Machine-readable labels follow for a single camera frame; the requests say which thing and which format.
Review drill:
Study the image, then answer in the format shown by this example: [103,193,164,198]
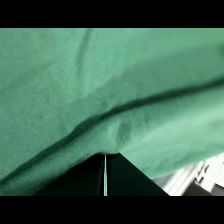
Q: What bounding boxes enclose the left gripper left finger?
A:
[34,153,106,197]

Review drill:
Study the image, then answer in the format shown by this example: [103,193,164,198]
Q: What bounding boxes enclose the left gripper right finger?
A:
[105,152,170,197]

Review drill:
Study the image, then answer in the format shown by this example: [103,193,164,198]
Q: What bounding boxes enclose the green T-shirt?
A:
[0,28,224,197]

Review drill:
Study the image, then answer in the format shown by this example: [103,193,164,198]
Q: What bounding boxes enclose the silver frame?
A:
[152,152,224,197]

